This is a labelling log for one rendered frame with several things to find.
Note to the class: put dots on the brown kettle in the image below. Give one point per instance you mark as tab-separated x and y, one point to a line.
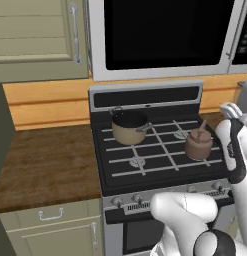
198	145

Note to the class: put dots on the green base cupboard door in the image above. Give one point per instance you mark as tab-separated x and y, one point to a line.
55	241

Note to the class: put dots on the steel stove with black hob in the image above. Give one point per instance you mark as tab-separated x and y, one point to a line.
161	160

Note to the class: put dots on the green wall cupboard door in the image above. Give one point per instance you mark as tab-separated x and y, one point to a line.
35	40

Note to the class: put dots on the beige pot with black inside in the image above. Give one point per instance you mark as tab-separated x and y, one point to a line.
128	133

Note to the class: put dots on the grey appliance on counter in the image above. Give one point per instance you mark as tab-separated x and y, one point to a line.
244	96

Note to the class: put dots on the steel microwave oven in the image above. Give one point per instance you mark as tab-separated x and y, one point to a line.
161	33

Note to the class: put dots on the steel stove knob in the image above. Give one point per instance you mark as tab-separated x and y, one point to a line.
217	186
117	201
138	199
191	189

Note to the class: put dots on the dark green tall cabinet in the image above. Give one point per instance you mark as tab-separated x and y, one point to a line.
1	126

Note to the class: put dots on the green drawer front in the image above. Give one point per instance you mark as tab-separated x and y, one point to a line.
75	210

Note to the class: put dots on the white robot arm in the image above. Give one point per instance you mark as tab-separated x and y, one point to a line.
181	213

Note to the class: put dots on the oven door with dark window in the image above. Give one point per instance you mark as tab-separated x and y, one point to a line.
138	236

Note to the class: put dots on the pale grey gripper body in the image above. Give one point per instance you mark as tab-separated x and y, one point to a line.
231	110

